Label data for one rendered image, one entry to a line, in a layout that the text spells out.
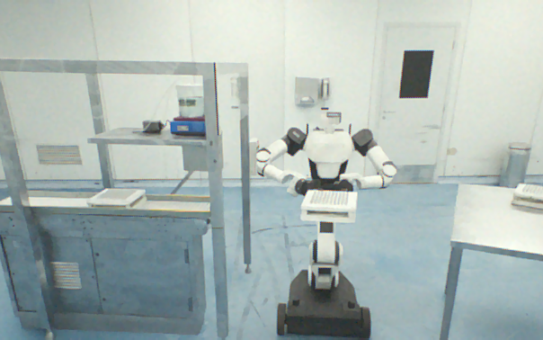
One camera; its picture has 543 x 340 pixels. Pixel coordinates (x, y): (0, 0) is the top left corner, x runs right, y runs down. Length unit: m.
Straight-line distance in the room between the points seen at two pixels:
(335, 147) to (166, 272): 1.26
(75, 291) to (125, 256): 0.43
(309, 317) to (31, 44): 5.00
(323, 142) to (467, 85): 4.18
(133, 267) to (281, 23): 3.99
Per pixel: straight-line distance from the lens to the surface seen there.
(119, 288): 2.78
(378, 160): 2.47
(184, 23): 5.84
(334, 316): 2.63
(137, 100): 5.99
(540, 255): 2.16
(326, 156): 2.48
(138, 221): 2.47
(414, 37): 6.12
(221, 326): 2.57
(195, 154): 2.47
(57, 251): 2.85
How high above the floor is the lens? 1.64
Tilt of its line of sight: 20 degrees down
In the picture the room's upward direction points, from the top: straight up
